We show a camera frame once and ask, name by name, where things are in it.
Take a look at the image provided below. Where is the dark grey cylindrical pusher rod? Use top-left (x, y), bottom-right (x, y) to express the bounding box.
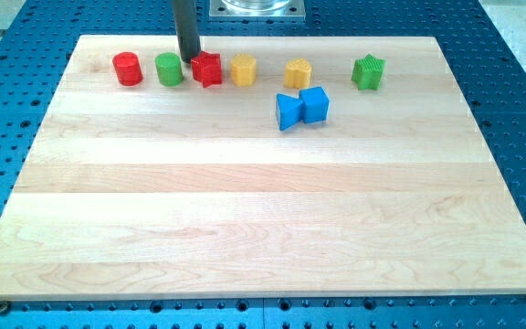
top-left (172, 0), bottom-right (201, 64)

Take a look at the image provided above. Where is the red star block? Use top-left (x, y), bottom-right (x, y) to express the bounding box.
top-left (191, 51), bottom-right (223, 88)

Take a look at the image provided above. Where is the blue triangle block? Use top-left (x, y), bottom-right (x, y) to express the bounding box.
top-left (276, 94), bottom-right (304, 131)

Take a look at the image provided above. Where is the green star block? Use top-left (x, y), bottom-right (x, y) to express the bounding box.
top-left (351, 54), bottom-right (386, 90)

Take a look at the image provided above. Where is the green cylinder block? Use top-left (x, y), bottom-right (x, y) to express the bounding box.
top-left (154, 52), bottom-right (184, 87)

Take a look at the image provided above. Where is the yellow hexagon block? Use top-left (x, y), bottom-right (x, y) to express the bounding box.
top-left (230, 53), bottom-right (257, 87)

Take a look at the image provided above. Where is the red cylinder block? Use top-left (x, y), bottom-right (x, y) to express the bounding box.
top-left (112, 52), bottom-right (143, 86)

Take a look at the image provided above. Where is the blue cube block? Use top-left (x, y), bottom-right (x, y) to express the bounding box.
top-left (299, 87), bottom-right (330, 124)

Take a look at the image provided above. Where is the light wooden board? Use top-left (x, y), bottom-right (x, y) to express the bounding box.
top-left (0, 35), bottom-right (526, 301)

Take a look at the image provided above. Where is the left board corner screw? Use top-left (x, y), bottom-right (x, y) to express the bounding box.
top-left (0, 301), bottom-right (11, 314)

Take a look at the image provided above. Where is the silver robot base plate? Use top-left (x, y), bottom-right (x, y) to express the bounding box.
top-left (208, 0), bottom-right (306, 20)

